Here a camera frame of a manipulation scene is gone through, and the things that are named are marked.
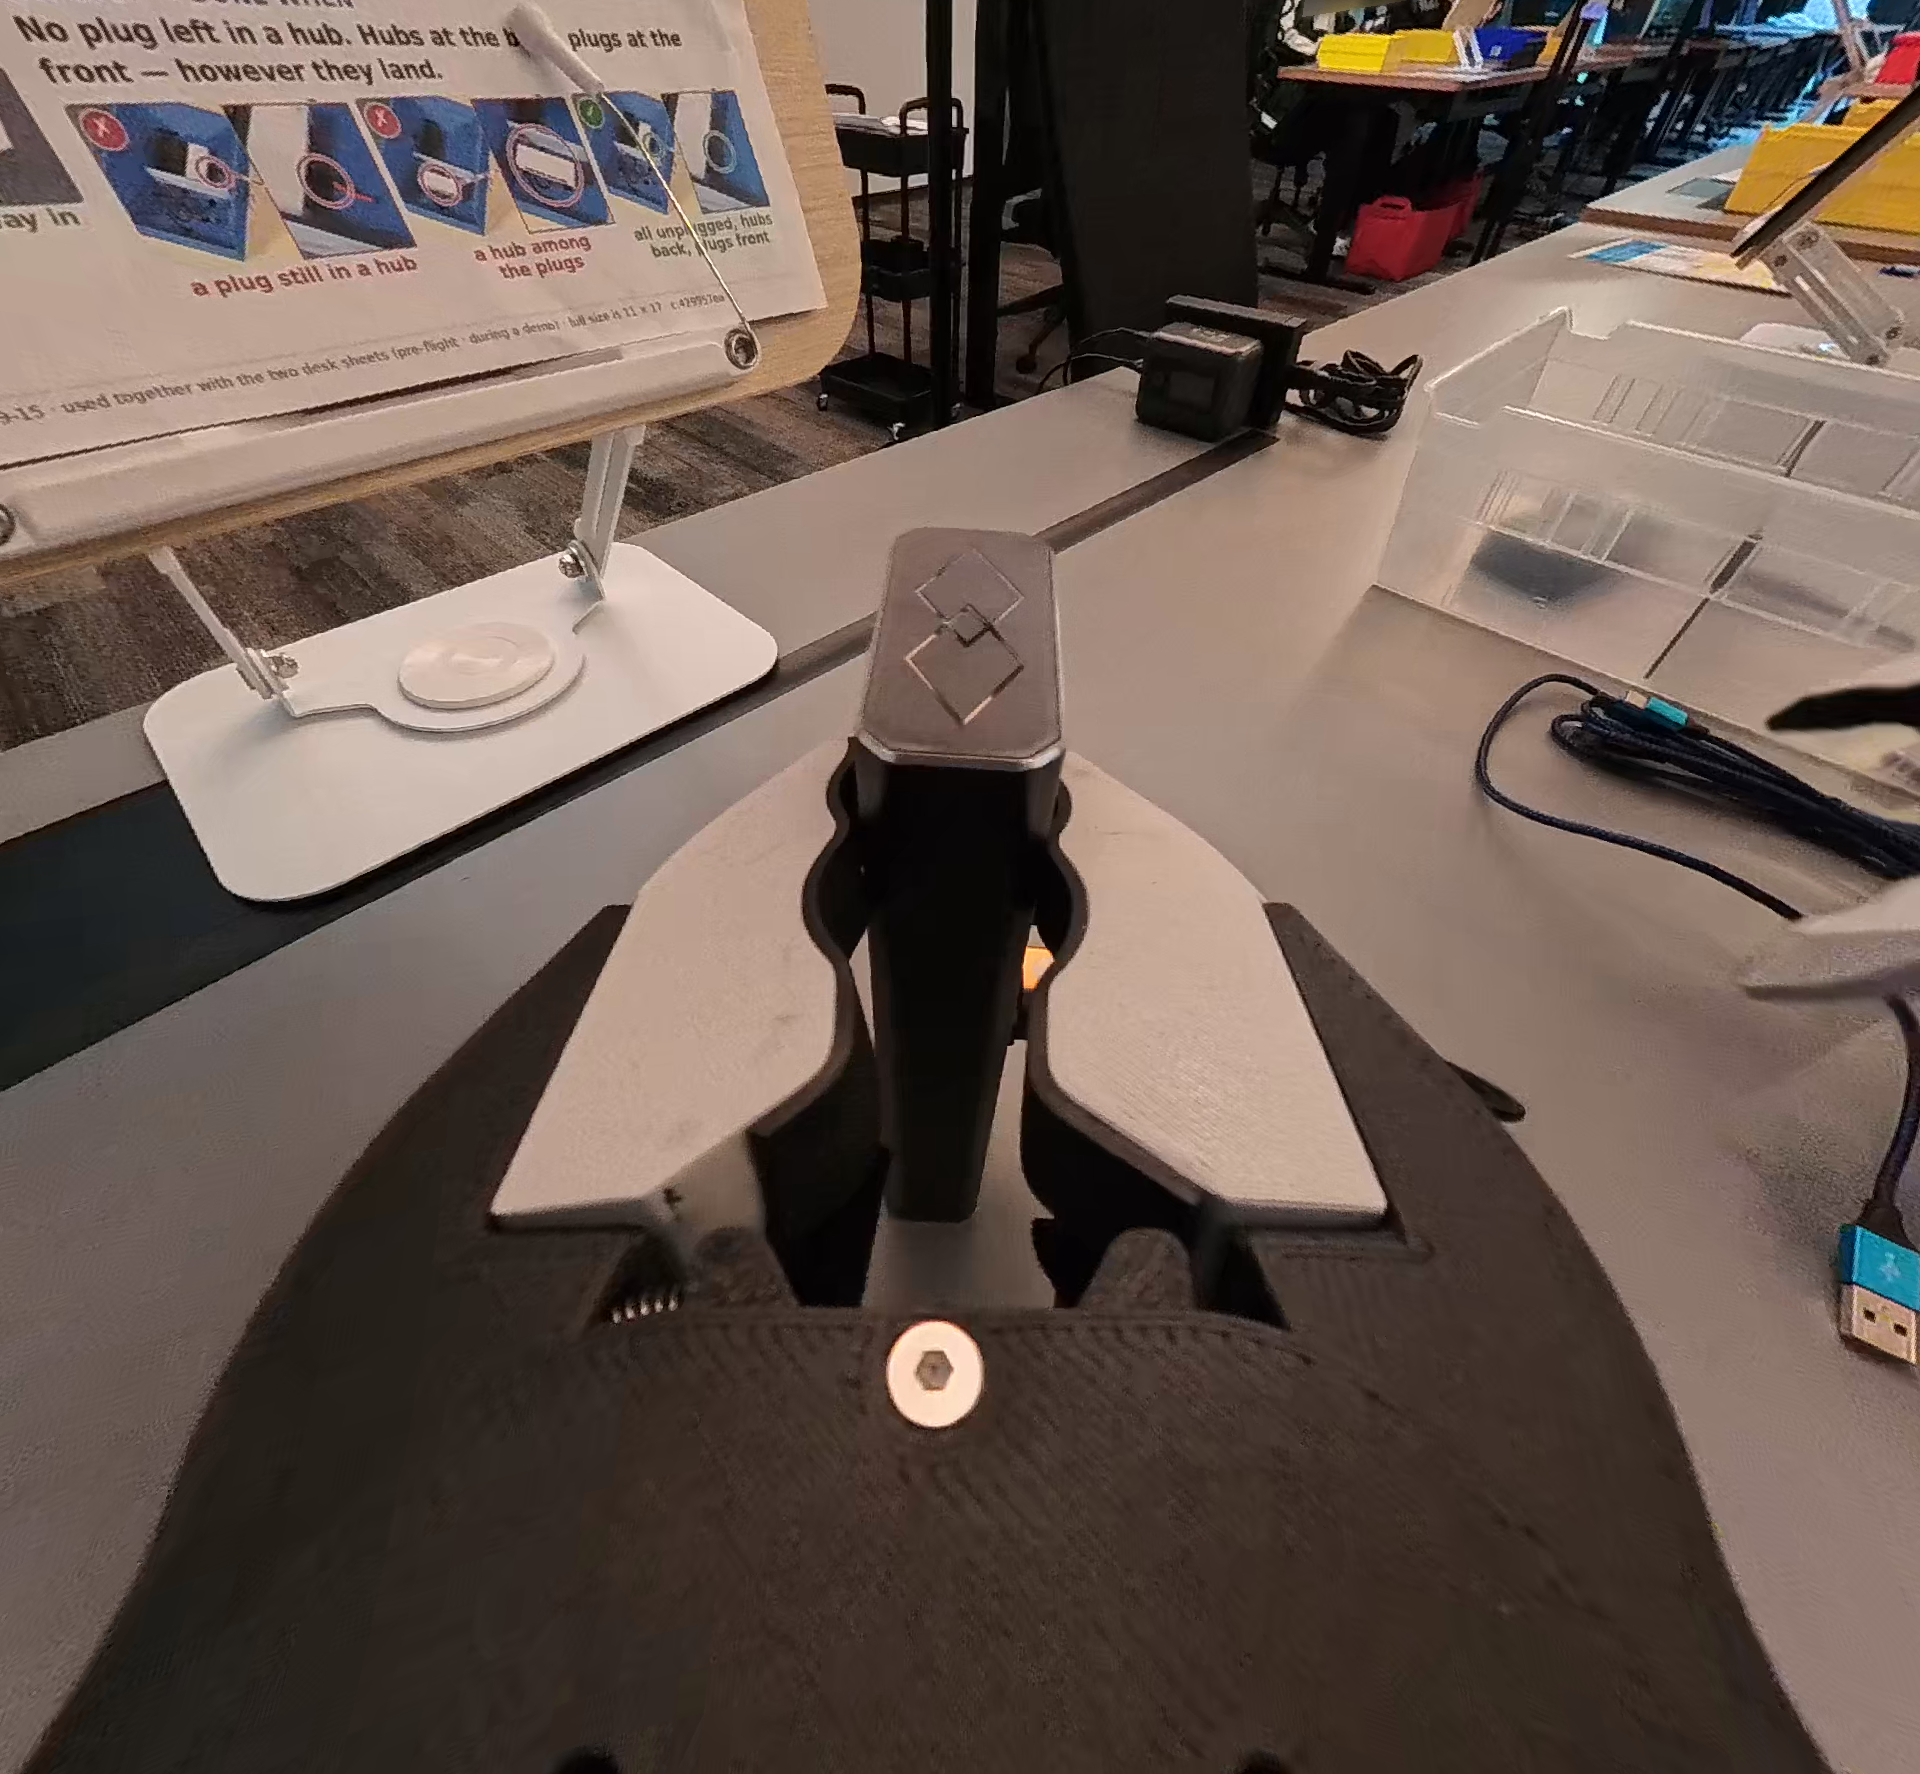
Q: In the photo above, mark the black fabric chair back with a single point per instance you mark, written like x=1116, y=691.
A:
x=1139, y=125

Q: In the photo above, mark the red container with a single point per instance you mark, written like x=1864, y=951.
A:
x=1409, y=237

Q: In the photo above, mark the tilted board stand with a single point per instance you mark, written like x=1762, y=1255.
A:
x=1831, y=288

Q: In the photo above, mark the yellow storage bin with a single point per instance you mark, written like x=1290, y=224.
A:
x=1395, y=50

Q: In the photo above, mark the blue storage bin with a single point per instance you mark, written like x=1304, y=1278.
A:
x=1508, y=45

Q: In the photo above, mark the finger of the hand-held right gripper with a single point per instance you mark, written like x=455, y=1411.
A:
x=1853, y=942
x=1859, y=702

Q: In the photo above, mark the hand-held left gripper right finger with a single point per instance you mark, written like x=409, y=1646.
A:
x=1201, y=1025

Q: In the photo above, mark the black silver-rimmed usb hub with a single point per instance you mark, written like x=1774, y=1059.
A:
x=954, y=903

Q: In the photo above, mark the black pole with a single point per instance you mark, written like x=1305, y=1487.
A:
x=943, y=153

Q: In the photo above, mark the clear plastic bin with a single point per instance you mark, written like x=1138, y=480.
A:
x=1652, y=454

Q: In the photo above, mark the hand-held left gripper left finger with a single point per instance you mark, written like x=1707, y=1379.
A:
x=706, y=1025

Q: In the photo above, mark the printed instruction sheet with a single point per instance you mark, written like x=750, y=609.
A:
x=375, y=153

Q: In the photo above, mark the white metal board stand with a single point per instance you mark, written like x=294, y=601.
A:
x=450, y=768

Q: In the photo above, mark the row of yellow bins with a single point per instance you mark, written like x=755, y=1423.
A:
x=1800, y=176

